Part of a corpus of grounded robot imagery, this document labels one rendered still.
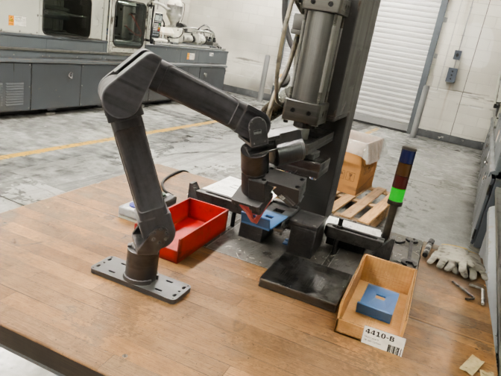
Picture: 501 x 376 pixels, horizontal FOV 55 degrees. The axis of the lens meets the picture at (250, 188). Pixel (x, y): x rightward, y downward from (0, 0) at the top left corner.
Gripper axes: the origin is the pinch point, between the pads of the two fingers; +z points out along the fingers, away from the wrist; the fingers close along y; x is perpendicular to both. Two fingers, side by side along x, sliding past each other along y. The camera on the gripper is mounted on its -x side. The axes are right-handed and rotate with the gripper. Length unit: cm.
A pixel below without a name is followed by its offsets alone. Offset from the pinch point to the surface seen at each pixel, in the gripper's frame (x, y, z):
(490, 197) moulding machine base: -81, 263, 179
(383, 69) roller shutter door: 110, 854, 391
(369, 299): -28.4, -2.7, 9.9
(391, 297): -32.5, 1.4, 11.7
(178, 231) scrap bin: 20.5, -1.5, 11.7
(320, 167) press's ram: -8.9, 17.5, -5.1
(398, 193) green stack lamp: -26.7, 31.6, 7.8
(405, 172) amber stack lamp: -26.8, 34.1, 2.6
